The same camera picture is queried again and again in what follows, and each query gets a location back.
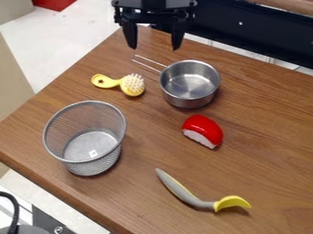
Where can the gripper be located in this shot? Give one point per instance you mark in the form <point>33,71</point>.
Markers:
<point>154,11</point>

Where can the silver pan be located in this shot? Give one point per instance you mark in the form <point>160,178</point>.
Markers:
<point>188,83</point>

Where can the yellow brush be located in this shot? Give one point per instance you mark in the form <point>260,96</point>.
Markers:
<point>129,84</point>

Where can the red box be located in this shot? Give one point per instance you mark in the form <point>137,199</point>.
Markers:
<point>53,3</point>

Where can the red and white toy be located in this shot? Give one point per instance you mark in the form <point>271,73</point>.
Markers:
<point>203,130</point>

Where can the silver mesh basket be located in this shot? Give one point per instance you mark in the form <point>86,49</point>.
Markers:
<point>85,137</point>

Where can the grey and yellow spatula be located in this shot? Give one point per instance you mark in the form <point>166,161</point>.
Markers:
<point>191,195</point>

